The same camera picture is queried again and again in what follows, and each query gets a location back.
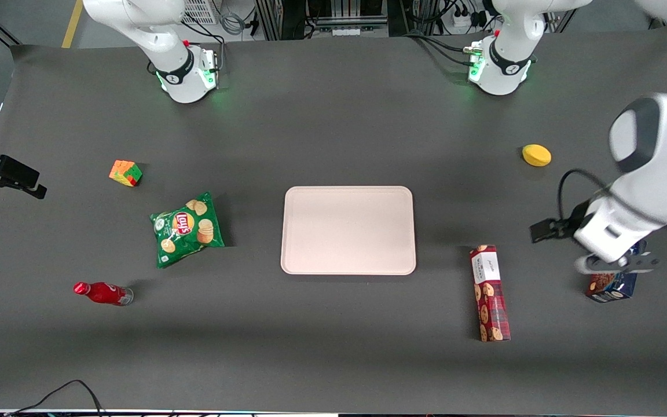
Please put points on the red tartan cookie box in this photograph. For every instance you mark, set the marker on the red tartan cookie box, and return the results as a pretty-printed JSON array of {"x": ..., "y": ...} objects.
[{"x": 490, "y": 295}]

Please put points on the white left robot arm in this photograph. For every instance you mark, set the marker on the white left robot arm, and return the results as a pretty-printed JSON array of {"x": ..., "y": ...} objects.
[{"x": 658, "y": 174}]

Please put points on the blue cookie box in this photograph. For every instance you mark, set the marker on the blue cookie box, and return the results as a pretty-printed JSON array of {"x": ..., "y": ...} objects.
[{"x": 611, "y": 286}]

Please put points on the white perforated box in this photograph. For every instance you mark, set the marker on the white perforated box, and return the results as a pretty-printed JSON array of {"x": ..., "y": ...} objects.
[{"x": 200, "y": 10}]

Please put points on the cream plastic tray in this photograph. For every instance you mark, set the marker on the cream plastic tray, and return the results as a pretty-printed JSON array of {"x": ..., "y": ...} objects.
[{"x": 348, "y": 230}]

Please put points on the yellow round sponge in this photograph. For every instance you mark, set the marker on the yellow round sponge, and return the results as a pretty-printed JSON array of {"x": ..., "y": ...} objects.
[{"x": 536, "y": 155}]

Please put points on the colourful Rubik's cube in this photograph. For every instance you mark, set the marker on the colourful Rubik's cube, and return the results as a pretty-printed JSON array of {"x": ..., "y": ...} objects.
[{"x": 125, "y": 172}]

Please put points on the red cola bottle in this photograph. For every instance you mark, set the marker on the red cola bottle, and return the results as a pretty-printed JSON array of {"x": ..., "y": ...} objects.
[{"x": 102, "y": 293}]

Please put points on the green Lay's chips bag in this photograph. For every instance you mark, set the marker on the green Lay's chips bag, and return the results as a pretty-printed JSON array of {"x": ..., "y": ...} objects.
[{"x": 186, "y": 230}]

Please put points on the white power strip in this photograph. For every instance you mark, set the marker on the white power strip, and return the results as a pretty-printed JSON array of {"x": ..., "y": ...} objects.
[{"x": 462, "y": 21}]

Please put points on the black equipment rack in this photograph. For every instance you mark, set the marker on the black equipment rack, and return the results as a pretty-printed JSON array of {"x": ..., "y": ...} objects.
[{"x": 284, "y": 17}]

